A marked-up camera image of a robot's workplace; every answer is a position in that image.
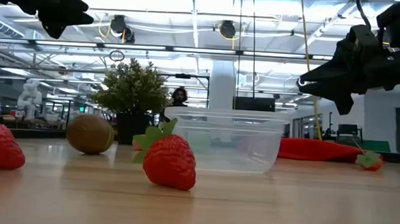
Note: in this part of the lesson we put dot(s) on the person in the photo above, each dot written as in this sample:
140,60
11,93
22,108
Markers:
179,97

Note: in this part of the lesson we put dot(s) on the artificial plant in black pot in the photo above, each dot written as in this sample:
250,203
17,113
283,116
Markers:
132,88

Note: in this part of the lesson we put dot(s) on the black hanging monitor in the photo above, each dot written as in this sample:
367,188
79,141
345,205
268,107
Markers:
254,104

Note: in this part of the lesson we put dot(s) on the white humanoid robot figure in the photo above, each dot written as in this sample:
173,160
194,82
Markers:
29,98

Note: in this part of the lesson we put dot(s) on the white column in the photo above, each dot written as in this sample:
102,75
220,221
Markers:
222,84

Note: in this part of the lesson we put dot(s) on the green toy fruit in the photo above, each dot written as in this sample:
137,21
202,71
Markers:
200,141

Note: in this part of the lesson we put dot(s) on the clear plastic tupperware container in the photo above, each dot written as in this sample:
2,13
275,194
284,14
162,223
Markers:
232,141

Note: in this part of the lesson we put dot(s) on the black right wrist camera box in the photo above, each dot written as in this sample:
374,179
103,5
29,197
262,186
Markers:
363,41

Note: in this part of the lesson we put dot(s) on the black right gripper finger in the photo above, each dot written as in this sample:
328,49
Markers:
335,74
341,97

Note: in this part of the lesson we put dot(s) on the green board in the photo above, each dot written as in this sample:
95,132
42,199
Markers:
376,146

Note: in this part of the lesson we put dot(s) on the brown toy kiwi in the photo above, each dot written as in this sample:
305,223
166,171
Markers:
89,134

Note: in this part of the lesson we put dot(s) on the red cloth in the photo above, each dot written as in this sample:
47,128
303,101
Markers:
316,150

